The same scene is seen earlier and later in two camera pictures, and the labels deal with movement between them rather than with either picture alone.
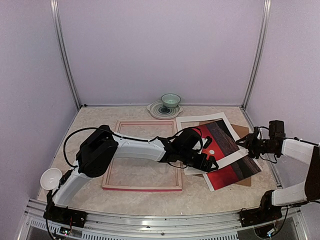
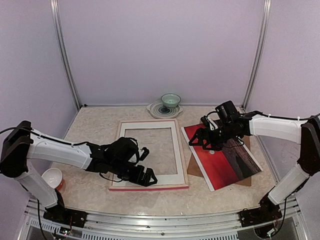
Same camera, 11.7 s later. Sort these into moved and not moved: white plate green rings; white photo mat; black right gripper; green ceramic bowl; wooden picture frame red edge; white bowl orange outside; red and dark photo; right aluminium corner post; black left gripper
Moved: wooden picture frame red edge; black left gripper; black right gripper; white photo mat
Not moved: green ceramic bowl; right aluminium corner post; white plate green rings; white bowl orange outside; red and dark photo
